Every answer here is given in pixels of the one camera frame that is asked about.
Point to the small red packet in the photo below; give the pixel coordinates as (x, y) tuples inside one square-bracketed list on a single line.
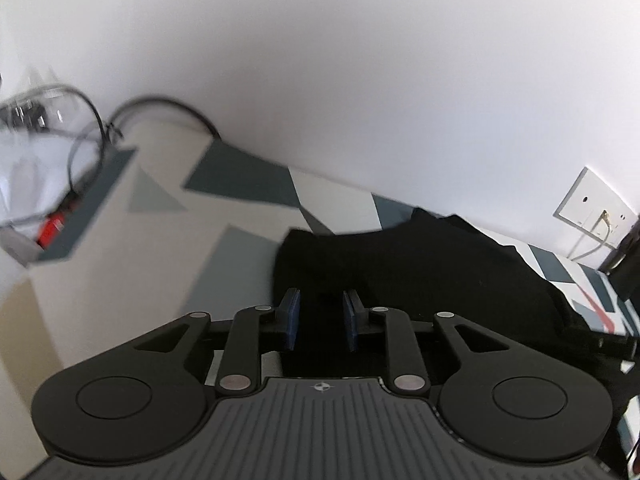
[(50, 230)]

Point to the black power adapter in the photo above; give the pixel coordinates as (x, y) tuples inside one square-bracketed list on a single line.
[(30, 116)]

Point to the black t-shirt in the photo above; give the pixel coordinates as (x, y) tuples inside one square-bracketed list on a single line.
[(425, 270)]

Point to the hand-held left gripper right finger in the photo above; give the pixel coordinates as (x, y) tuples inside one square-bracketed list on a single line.
[(350, 320)]

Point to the clear plastic bag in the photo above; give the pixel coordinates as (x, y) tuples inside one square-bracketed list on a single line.
[(30, 170)]

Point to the geometric patterned mat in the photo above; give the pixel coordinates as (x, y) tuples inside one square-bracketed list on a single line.
[(200, 235)]

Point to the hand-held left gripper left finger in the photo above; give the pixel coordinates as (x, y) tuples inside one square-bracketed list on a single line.
[(292, 320)]

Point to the black wall plug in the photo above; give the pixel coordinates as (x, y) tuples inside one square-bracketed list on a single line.
[(630, 260)]

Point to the small grey block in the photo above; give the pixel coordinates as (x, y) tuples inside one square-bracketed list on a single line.
[(20, 247)]

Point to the white wall socket plate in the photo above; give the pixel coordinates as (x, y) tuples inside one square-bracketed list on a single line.
[(585, 200)]

